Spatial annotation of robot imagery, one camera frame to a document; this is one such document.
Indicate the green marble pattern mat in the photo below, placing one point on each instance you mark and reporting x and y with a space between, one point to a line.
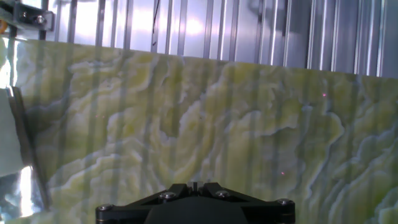
217 124

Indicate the metal bracket with bolt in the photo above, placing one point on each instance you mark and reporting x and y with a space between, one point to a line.
34 18

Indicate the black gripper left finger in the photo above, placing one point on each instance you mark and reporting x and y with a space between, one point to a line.
130 213

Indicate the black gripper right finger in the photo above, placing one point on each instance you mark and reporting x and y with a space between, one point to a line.
267 211

